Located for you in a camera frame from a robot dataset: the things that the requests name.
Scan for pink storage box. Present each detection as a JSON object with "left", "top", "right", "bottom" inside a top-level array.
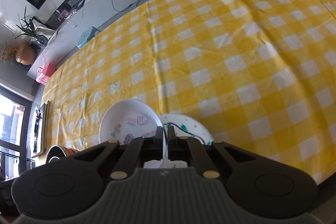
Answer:
[{"left": 36, "top": 63, "right": 56, "bottom": 85}]

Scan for yellow checkered tablecloth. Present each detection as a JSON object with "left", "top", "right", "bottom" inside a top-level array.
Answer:
[{"left": 42, "top": 0, "right": 335, "bottom": 183}]

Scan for white Fruity painted plate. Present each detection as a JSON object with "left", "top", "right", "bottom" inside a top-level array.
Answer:
[{"left": 159, "top": 114, "right": 214, "bottom": 145}]

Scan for orange steel bowl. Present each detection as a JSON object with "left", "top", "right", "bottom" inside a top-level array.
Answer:
[{"left": 46, "top": 145, "right": 78, "bottom": 164}]

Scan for small white sticker plate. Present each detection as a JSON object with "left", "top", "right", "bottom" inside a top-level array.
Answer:
[{"left": 98, "top": 98, "right": 169, "bottom": 169}]

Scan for green plant in blue vase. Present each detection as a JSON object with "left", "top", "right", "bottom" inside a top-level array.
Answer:
[{"left": 16, "top": 9, "right": 49, "bottom": 47}]

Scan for light blue plastic stool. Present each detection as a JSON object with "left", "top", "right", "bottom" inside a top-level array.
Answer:
[{"left": 77, "top": 26, "right": 100, "bottom": 49}]

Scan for dark notebook stack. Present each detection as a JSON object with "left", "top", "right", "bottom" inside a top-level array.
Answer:
[{"left": 31, "top": 101, "right": 51, "bottom": 158}]

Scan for golden round vase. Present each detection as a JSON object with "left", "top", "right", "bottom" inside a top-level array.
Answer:
[{"left": 15, "top": 43, "right": 36, "bottom": 65}]

